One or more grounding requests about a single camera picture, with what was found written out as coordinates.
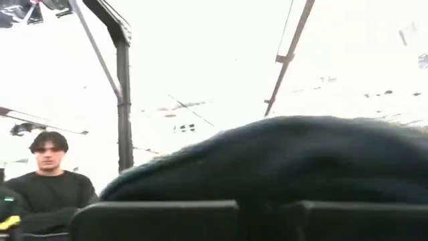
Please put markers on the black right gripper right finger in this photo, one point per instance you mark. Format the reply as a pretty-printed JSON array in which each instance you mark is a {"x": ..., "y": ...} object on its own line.
[{"x": 361, "y": 221}]

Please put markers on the black trousers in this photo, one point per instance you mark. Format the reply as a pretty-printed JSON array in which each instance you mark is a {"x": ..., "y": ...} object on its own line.
[{"x": 284, "y": 160}]

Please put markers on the grey ceiling metal rail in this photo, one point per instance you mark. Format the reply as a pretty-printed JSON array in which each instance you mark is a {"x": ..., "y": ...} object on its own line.
[{"x": 290, "y": 55}]

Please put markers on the dark bag yellow patch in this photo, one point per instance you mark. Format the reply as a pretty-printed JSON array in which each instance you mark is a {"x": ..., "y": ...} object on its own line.
[{"x": 8, "y": 207}]

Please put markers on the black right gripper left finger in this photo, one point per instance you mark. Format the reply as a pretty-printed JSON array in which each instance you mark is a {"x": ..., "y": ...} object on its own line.
[{"x": 154, "y": 221}]

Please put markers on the person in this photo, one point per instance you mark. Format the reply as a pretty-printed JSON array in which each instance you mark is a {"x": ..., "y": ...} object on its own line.
[{"x": 50, "y": 201}]

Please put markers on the black aluminium rig frame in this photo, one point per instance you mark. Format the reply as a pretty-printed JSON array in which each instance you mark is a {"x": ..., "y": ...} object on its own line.
[{"x": 124, "y": 100}]

